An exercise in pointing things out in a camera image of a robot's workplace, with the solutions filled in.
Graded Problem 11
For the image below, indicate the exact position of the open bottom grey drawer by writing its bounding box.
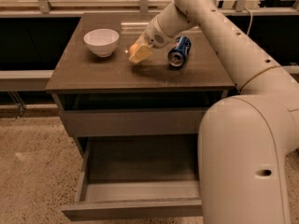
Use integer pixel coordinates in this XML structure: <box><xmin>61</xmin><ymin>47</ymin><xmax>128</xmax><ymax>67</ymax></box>
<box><xmin>61</xmin><ymin>134</ymin><xmax>202</xmax><ymax>221</ymax></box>

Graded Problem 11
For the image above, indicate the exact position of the blue soda can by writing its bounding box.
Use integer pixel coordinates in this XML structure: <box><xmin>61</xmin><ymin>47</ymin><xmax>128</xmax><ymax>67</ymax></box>
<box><xmin>167</xmin><ymin>36</ymin><xmax>192</xmax><ymax>67</ymax></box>

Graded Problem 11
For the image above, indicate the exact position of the metal railing frame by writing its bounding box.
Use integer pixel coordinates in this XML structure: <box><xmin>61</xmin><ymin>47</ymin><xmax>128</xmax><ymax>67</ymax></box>
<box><xmin>0</xmin><ymin>0</ymin><xmax>299</xmax><ymax>17</ymax></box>

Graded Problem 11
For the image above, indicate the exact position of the white cable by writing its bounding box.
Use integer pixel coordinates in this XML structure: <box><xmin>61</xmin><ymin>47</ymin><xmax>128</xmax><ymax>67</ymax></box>
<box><xmin>244</xmin><ymin>7</ymin><xmax>254</xmax><ymax>37</ymax></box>

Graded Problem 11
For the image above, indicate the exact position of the orange ball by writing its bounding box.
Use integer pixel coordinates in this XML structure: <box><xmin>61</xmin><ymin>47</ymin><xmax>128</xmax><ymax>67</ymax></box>
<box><xmin>129</xmin><ymin>44</ymin><xmax>137</xmax><ymax>54</ymax></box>

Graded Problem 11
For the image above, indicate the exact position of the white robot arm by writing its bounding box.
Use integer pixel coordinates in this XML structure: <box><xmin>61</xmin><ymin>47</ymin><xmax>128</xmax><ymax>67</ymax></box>
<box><xmin>129</xmin><ymin>0</ymin><xmax>299</xmax><ymax>224</ymax></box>

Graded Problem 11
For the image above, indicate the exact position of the grey middle drawer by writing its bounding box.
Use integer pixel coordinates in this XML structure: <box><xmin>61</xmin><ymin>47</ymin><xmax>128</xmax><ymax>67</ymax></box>
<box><xmin>60</xmin><ymin>108</ymin><xmax>206</xmax><ymax>137</ymax></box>

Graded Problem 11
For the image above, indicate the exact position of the grey drawer cabinet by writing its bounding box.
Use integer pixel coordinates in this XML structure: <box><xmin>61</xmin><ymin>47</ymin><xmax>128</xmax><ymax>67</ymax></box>
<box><xmin>46</xmin><ymin>13</ymin><xmax>234</xmax><ymax>152</ymax></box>

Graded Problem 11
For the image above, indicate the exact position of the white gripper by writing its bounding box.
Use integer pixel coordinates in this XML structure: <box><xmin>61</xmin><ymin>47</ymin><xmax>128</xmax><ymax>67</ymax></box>
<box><xmin>129</xmin><ymin>18</ymin><xmax>172</xmax><ymax>64</ymax></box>

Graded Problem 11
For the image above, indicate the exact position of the white ceramic bowl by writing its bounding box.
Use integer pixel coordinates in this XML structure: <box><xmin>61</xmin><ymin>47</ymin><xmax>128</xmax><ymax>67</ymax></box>
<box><xmin>83</xmin><ymin>29</ymin><xmax>120</xmax><ymax>57</ymax></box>

